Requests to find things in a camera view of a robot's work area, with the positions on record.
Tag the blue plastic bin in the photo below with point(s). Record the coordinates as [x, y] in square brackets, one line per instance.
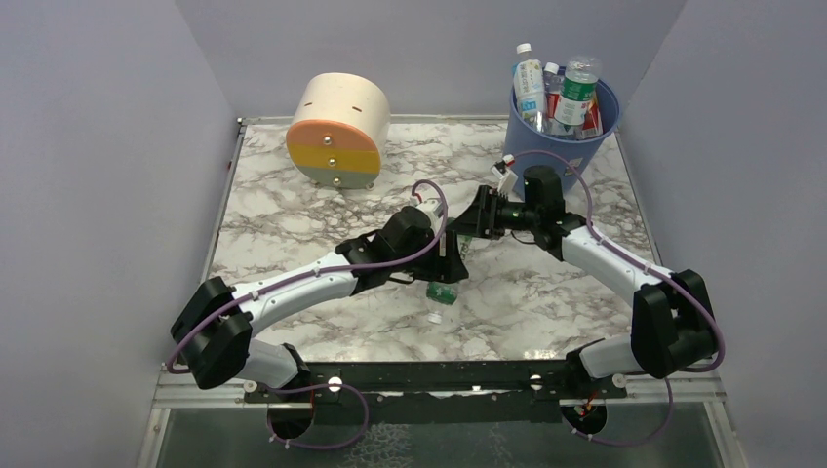
[528, 146]

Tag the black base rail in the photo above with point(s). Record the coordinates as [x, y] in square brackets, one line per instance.
[362, 393]

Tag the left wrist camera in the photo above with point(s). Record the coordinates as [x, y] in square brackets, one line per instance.
[433, 208]

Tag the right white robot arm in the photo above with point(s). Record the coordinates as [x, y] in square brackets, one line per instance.
[672, 326]

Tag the green cap clear bottle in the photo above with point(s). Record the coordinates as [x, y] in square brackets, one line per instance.
[576, 96]

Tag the beige round drum box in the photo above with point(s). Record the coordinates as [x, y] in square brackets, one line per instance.
[338, 134]

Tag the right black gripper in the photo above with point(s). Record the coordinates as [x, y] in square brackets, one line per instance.
[486, 214]

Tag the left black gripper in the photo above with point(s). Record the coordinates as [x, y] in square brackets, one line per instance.
[446, 259]

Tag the green label tea bottle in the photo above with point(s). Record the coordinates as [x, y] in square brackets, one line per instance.
[442, 296]

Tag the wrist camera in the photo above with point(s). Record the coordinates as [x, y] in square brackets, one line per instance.
[433, 208]
[506, 178]

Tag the white blue label tea bottle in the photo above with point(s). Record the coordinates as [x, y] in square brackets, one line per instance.
[529, 88]

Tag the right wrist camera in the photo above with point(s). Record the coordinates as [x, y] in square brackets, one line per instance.
[506, 178]

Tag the red label clear bottle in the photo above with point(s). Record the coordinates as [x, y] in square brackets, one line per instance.
[553, 82]

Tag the red yellow label juice bottle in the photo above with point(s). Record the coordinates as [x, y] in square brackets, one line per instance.
[592, 126]

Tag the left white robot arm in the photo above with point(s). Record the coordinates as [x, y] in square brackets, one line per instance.
[215, 330]

